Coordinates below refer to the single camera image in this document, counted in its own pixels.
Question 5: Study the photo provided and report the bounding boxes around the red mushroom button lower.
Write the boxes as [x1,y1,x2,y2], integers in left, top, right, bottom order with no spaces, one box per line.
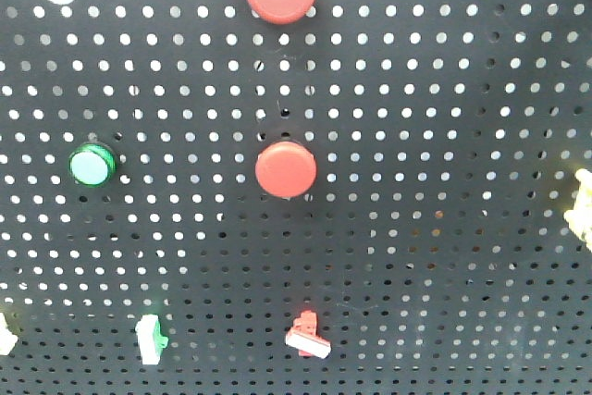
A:
[255,141,317,199]

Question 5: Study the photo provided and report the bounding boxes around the black perforated pegboard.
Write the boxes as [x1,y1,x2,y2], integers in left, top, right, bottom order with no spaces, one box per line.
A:
[1,0,591,394]

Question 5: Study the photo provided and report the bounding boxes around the green push button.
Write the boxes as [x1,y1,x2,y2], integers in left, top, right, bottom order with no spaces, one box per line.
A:
[68,142,117,188]

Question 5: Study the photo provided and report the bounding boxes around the red knob switch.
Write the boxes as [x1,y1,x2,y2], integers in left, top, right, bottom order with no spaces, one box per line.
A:
[284,310,332,359]

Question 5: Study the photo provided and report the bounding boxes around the green knob switch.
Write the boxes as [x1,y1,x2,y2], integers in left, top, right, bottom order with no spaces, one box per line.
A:
[135,315,168,365]

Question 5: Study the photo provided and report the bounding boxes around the yellow toggle switch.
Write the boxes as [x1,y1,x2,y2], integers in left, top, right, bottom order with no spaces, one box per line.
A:
[563,168,591,250]

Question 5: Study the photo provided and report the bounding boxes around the yellow knob switch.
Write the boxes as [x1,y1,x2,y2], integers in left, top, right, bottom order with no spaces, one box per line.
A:
[0,313,19,356]

